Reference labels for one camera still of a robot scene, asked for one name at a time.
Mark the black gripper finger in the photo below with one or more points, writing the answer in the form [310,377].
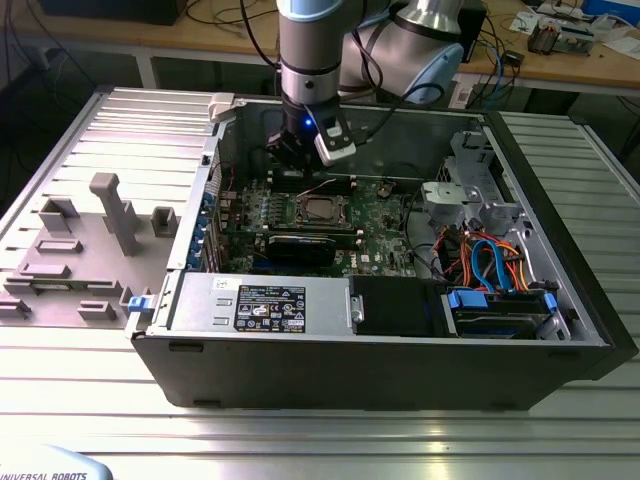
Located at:
[313,162]
[287,152]

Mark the metal locking lever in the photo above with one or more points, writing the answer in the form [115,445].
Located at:
[320,186]

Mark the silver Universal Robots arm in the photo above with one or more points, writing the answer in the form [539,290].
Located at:
[310,50]

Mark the CPU socket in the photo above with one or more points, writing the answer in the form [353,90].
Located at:
[320,224]

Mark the black graphics card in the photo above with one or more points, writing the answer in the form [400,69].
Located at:
[300,250]

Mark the blue card latch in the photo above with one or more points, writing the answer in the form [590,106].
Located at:
[207,202]
[201,232]
[195,257]

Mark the green motherboard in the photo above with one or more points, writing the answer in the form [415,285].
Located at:
[385,240]

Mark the silver metal drive cage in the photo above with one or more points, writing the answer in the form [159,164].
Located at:
[440,197]

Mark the wooden desk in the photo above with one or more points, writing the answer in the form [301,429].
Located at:
[200,35]

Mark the white paper label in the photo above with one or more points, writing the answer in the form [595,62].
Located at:
[461,92]

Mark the silver power supply unit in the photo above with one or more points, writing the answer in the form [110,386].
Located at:
[210,300]

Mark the hard disk in blue carrier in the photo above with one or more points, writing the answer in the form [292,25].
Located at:
[467,302]

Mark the black PC case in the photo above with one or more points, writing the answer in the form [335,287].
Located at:
[350,370]

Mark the blue case latch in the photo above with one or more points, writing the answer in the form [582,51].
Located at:
[139,304]

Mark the black equipment box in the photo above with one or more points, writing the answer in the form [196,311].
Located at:
[110,10]

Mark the small black box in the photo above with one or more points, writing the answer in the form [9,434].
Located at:
[513,57]

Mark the grey parts rack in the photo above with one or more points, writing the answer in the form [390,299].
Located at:
[100,280]

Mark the white paper sheet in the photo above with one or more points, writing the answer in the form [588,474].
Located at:
[525,22]

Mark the black finned heat sink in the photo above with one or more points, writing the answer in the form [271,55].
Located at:
[541,40]

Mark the green RAM stick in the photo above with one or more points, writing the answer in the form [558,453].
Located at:
[55,286]

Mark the electronics tray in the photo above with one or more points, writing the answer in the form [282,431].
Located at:
[575,40]

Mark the blue box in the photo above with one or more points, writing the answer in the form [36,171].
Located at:
[610,6]

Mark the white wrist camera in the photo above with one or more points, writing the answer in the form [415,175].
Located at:
[335,150]

